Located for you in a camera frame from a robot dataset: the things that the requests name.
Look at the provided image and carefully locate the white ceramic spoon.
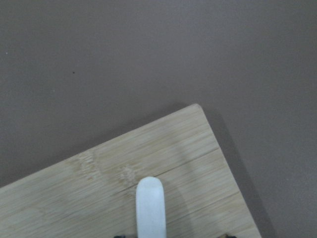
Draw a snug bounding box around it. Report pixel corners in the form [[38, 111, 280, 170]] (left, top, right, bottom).
[[136, 177, 167, 238]]

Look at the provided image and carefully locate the bamboo cutting board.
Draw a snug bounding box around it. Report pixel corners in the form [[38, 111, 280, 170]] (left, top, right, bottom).
[[0, 104, 260, 238]]

